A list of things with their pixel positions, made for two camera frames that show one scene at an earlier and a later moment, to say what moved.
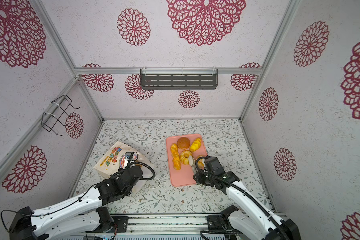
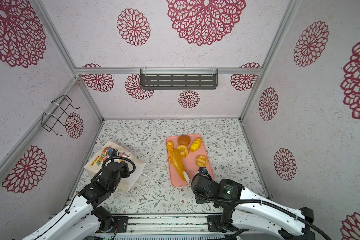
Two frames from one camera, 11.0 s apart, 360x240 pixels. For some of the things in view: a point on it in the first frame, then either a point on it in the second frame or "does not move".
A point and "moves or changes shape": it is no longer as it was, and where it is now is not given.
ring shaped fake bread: (184, 157) → (183, 150)
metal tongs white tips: (193, 164) → (187, 177)
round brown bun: (183, 143) does not move
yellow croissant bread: (195, 145) does not move
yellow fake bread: (200, 163) does not move
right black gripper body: (204, 181) → (200, 201)
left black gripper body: (121, 173) → (124, 171)
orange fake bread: (175, 156) moves or changes shape
